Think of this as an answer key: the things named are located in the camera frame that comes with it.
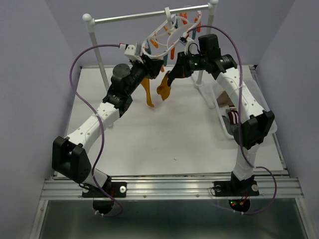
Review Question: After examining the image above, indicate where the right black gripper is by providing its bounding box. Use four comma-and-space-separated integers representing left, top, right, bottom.
166, 51, 207, 79

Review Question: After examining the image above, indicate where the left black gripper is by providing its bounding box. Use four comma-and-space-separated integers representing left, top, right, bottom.
126, 55, 164, 96

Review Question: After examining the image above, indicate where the yellow orange clothes peg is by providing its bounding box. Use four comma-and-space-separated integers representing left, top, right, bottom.
163, 54, 169, 66

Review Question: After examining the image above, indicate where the mustard brown striped sock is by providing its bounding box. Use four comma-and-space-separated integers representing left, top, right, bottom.
141, 78, 155, 108

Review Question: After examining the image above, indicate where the white round clip hanger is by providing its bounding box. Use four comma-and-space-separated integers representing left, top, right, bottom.
142, 7, 202, 60

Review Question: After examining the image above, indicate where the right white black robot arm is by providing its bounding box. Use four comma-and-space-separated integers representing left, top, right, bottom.
167, 34, 275, 197

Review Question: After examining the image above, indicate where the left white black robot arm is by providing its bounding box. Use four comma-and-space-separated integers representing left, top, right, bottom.
52, 55, 163, 196

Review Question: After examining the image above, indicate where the teal clothes peg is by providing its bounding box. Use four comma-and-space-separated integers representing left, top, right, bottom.
146, 43, 152, 55

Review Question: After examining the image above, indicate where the white clothes drying rack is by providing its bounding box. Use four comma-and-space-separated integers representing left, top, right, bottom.
82, 0, 220, 108

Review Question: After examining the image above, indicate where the beige sock in basket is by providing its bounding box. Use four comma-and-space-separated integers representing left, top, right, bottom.
217, 92, 232, 107

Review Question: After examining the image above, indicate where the maroon white striped sock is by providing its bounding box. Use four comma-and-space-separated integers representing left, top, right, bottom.
226, 110, 239, 124

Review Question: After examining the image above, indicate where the white plastic laundry basket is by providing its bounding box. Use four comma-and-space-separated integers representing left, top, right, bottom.
210, 79, 278, 140

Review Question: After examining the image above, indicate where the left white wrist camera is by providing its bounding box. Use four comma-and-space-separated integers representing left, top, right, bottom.
119, 42, 143, 62

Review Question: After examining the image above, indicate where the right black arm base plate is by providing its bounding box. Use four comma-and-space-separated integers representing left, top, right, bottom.
214, 181, 260, 198

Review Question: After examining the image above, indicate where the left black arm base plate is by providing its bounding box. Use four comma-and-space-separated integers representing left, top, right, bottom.
82, 182, 127, 198

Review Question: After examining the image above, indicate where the aluminium rail frame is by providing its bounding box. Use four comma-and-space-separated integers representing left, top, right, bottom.
30, 170, 317, 239

